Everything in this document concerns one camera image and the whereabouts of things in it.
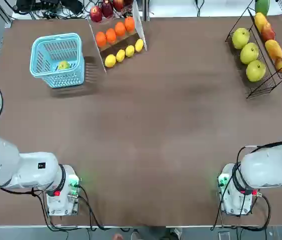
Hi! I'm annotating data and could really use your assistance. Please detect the yellow-green apple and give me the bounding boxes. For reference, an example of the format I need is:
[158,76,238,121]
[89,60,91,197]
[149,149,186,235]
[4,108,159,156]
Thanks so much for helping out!
[57,60,71,71]

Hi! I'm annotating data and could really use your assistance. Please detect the clear acrylic tiered fruit shelf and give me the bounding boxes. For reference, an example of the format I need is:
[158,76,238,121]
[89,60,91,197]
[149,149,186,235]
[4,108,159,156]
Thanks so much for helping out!
[87,0,148,75]

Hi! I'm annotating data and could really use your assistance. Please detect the red apple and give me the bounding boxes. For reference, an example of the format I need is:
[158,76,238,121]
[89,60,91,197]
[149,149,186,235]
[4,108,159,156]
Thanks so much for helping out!
[101,0,114,19]
[89,5,103,23]
[112,0,126,12]

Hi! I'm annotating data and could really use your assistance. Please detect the light blue plastic basket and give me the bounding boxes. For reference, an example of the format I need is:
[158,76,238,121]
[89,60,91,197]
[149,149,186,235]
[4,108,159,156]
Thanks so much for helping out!
[29,32,86,89]

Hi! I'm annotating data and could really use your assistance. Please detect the green apple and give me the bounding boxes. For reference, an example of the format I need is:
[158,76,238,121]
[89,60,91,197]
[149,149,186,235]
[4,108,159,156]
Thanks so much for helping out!
[239,42,260,65]
[231,27,251,50]
[245,59,267,83]

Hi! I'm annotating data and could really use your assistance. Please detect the yellow lemon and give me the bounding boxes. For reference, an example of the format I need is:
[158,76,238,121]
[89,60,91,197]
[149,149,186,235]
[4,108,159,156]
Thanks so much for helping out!
[125,44,136,58]
[115,49,127,63]
[134,38,145,53]
[104,54,117,68]

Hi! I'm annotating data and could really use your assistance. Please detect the person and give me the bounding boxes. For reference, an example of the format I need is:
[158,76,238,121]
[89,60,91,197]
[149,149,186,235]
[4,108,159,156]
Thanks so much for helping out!
[112,226,183,240]

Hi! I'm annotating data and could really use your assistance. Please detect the yellow-orange mango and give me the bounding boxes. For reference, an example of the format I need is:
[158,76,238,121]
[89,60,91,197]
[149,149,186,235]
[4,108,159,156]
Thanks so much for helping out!
[264,39,282,61]

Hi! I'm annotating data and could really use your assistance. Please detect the red and yellow mango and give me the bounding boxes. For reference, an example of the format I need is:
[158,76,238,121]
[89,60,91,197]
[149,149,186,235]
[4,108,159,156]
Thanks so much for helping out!
[260,22,276,42]

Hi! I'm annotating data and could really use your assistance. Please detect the black electronics box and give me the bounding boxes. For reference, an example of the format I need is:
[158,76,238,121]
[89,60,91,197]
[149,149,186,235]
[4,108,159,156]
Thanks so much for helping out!
[15,0,61,12]

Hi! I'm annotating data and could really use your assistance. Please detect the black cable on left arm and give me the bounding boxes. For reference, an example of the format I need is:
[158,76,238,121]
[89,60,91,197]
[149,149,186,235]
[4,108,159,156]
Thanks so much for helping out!
[0,163,68,198]

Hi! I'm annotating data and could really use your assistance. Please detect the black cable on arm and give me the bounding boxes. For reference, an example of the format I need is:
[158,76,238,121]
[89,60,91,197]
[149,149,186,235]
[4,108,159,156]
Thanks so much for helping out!
[231,134,282,195]
[0,163,68,198]

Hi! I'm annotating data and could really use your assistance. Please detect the black left arm base cable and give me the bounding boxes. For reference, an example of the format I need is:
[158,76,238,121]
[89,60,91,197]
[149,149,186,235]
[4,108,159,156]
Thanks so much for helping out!
[32,186,132,231]

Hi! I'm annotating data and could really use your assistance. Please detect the black arm base cable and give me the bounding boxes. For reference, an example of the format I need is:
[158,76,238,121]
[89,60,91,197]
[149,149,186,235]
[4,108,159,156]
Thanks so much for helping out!
[32,186,132,231]
[209,193,272,231]

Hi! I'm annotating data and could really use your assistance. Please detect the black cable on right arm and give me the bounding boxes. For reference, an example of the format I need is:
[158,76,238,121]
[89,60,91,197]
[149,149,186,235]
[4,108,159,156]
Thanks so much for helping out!
[231,134,282,195]

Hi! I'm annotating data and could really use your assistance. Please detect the aluminium frame post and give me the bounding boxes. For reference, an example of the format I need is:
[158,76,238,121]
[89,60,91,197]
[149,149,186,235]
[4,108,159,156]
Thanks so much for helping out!
[142,0,150,22]

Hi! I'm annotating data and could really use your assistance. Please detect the black wire fruit shelf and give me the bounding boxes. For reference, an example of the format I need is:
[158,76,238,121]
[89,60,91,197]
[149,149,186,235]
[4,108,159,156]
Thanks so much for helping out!
[224,7,282,100]

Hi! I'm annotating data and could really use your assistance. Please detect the black right arm base cable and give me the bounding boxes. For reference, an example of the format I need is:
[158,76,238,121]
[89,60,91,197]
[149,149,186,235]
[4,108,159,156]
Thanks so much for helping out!
[209,193,272,231]

